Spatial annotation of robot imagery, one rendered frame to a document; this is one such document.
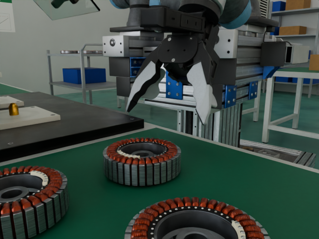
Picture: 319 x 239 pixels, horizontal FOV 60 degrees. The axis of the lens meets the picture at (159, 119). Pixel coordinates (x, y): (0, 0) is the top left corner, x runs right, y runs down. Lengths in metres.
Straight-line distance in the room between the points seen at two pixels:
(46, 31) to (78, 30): 0.71
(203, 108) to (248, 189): 0.12
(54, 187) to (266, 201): 0.24
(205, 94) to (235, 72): 0.59
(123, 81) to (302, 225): 1.07
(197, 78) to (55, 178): 0.23
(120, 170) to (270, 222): 0.18
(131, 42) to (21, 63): 5.13
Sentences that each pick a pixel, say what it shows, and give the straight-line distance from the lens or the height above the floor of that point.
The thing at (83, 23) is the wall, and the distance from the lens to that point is 6.87.
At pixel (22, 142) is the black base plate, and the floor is 0.77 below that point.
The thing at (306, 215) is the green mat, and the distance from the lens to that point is 0.35.
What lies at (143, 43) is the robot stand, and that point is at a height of 0.96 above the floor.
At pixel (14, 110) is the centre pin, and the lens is 0.70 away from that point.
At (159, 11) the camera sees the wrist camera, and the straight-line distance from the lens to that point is 0.39.
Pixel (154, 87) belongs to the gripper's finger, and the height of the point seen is 0.86.
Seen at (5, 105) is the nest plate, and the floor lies 0.78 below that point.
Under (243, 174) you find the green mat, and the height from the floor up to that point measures 0.75.
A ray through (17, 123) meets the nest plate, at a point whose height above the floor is 0.78.
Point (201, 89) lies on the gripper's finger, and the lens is 0.40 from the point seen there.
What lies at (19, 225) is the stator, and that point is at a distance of 0.29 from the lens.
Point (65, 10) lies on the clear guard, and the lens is 0.75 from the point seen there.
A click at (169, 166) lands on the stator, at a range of 0.37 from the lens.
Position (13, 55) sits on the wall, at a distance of 6.25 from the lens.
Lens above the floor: 0.92
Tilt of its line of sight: 14 degrees down
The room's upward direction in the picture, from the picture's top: straight up
